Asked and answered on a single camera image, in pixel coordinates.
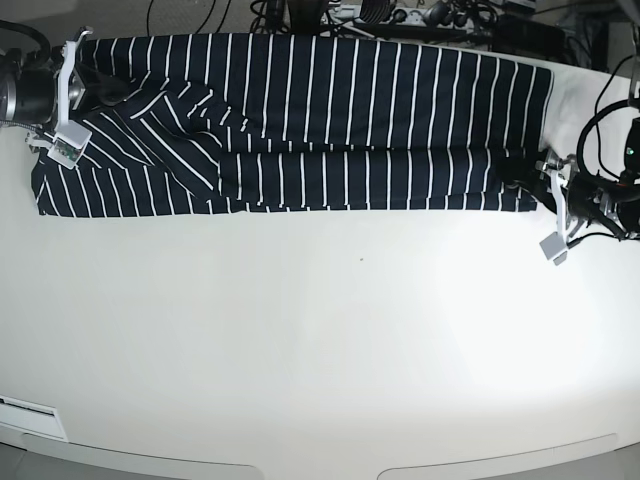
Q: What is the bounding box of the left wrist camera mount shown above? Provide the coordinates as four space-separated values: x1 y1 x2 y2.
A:
535 149 585 266

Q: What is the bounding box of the white label sticker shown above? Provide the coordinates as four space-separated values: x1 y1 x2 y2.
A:
0 396 68 442

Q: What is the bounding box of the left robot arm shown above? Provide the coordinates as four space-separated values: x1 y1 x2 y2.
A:
498 53 639 252

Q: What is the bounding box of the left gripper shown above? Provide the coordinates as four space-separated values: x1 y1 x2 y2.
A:
499 159 620 225

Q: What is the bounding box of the navy white striped T-shirt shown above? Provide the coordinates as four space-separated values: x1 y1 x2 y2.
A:
31 33 554 218

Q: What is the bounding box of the black equipment box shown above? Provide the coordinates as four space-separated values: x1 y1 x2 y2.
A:
491 14 566 62

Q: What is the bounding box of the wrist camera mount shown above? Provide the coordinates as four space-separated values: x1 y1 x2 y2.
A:
26 26 93 170
535 149 585 266

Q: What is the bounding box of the white power strip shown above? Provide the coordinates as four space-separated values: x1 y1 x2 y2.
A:
326 1 500 31

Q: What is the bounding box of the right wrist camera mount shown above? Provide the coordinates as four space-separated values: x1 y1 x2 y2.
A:
26 26 93 170

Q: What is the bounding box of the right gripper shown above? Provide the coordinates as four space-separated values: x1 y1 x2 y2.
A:
47 67 91 119

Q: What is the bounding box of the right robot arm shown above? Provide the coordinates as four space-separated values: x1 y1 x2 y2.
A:
1 20 88 134

